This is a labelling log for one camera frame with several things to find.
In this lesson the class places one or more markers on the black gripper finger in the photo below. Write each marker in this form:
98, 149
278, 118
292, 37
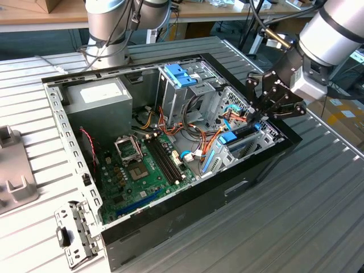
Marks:
287, 109
254, 94

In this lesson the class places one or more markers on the hard disk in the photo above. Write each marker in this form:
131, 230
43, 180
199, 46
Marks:
227, 138

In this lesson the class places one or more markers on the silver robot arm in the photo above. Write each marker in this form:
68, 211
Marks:
105, 22

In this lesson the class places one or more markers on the perforated metal disk bay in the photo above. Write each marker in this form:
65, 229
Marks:
267, 139

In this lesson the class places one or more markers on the large labelled cardboard box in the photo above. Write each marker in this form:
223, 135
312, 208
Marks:
341, 125

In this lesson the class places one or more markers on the metal optical drive cage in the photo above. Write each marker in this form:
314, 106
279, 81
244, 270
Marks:
176, 99

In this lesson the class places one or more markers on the blue plastic bay latch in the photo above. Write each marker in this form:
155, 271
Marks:
177, 75

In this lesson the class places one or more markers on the black RAM slot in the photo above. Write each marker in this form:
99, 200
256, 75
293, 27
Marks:
158, 160
171, 160
167, 160
162, 160

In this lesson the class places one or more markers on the black PC case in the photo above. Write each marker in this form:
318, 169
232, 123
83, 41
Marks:
199, 216

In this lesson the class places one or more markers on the CPU socket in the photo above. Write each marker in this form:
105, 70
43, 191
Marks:
138, 172

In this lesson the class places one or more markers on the green motherboard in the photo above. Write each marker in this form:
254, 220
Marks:
133, 190

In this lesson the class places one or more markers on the grey power supply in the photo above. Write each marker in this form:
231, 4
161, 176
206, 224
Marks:
99, 113

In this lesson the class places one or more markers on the blue expansion slot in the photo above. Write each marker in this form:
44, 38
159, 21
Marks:
140, 202

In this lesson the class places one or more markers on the black case fan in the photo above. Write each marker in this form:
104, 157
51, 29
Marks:
88, 159

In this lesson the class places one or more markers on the wooden desk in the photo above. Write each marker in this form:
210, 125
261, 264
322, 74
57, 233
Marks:
71, 14

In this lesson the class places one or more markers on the small cardboard box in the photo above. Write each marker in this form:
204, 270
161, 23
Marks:
52, 5

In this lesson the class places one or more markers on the grey parts rack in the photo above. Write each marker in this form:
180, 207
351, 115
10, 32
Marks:
14, 165

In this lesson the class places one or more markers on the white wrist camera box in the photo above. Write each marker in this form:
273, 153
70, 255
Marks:
310, 85

